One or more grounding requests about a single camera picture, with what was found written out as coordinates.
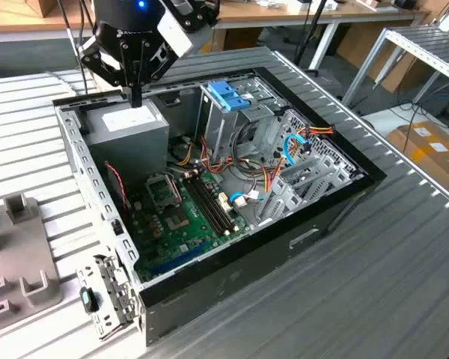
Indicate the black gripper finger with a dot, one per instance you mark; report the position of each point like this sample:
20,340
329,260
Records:
158,61
99,61

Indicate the grey metal disk bay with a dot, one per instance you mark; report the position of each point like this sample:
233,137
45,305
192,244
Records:
284,194

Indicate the blue plastic drive latch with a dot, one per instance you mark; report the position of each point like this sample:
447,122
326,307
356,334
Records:
228,97

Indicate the small brown box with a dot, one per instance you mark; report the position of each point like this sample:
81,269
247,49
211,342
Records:
41,7

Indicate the grey metal drive cage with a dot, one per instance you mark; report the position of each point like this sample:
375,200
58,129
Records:
217,127

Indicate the plain cardboard box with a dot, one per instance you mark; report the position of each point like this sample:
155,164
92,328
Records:
243,37

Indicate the grey power supply unit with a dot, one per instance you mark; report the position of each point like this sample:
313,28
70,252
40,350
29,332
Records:
127,149

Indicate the RAM slot black clips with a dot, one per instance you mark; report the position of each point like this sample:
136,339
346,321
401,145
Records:
202,203
212,202

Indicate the RAM slot white clips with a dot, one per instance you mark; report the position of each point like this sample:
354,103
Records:
217,200
207,203

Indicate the CPU socket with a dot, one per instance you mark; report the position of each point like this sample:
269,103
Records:
176,220

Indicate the black tripod stand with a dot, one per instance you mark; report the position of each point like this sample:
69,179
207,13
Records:
314,22

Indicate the green motherboard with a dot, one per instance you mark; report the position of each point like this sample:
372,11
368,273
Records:
179,243

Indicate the blue expansion slot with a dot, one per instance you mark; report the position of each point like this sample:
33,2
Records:
179,259

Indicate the long wooden desk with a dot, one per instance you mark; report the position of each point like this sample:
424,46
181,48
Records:
359,15

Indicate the grey parts rack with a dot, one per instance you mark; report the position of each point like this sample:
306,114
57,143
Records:
18,254

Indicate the metal expansion card retainer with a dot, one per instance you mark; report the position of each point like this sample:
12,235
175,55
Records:
112,284

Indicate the black open PC case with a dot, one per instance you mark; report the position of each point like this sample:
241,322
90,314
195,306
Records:
247,269

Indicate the black teal retainer latch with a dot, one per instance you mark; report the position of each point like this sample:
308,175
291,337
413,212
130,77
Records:
85,299

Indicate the aluminium slat table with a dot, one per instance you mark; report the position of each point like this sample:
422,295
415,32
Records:
426,41

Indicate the cardboard box with labels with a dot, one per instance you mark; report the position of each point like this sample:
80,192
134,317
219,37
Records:
426,157

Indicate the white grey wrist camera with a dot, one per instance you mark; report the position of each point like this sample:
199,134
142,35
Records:
174,33

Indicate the black camera bracket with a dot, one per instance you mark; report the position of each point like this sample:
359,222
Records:
198,18

